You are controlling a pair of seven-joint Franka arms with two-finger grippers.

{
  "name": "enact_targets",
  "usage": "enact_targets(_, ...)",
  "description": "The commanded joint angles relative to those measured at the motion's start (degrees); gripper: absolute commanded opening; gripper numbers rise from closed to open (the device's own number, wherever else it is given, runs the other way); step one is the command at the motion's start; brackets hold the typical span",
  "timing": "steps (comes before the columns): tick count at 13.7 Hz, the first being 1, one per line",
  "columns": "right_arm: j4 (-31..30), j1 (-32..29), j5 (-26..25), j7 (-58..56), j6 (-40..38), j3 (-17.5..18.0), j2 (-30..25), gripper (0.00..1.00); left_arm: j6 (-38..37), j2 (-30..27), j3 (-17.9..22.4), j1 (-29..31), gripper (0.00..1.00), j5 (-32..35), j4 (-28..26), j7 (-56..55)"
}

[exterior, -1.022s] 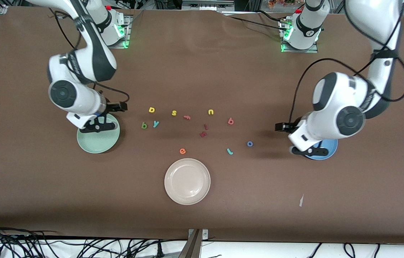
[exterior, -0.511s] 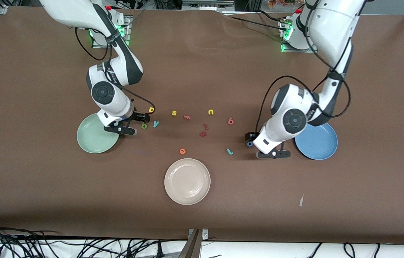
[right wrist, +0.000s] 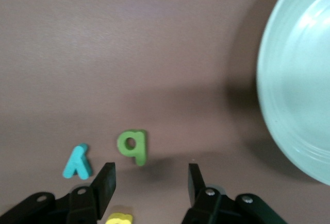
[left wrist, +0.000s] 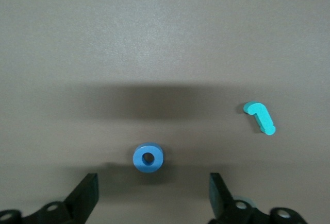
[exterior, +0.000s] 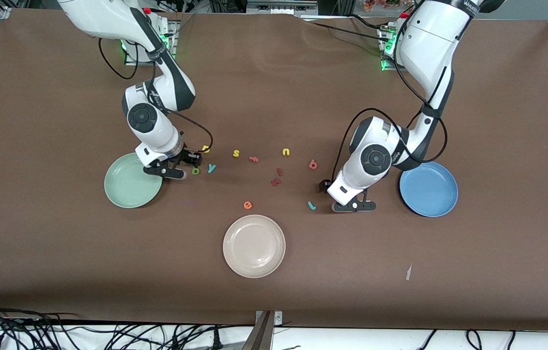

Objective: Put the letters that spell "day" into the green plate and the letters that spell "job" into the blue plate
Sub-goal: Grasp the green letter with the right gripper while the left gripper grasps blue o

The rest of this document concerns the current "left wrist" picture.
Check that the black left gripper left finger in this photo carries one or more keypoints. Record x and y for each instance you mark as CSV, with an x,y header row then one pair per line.
x,y
82,195

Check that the blue letter o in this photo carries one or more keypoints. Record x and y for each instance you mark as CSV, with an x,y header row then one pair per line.
x,y
138,159

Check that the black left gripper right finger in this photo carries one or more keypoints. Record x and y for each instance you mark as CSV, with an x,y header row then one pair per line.
x,y
221,203

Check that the teal letter l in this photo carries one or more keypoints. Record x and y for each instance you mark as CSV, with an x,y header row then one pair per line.
x,y
263,117

